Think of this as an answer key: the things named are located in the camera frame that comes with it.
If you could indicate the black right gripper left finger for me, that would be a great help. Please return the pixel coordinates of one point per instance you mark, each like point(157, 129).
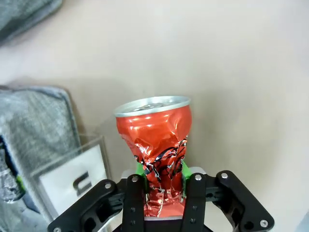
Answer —
point(135, 205)

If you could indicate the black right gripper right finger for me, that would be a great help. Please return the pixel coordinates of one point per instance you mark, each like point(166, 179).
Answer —
point(195, 205)

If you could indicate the crushed red soda can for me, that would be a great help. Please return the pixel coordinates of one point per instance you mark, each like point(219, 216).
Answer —
point(152, 135)

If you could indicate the white Can label sign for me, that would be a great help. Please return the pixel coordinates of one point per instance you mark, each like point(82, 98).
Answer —
point(65, 174)

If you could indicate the silver green crushed can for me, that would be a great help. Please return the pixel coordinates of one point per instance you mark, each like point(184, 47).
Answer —
point(9, 187)

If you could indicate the grey fabric basket for cans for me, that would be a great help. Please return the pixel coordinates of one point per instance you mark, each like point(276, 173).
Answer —
point(36, 125)

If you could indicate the grey fabric basket for plastic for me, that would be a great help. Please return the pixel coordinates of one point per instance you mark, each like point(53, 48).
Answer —
point(21, 17)

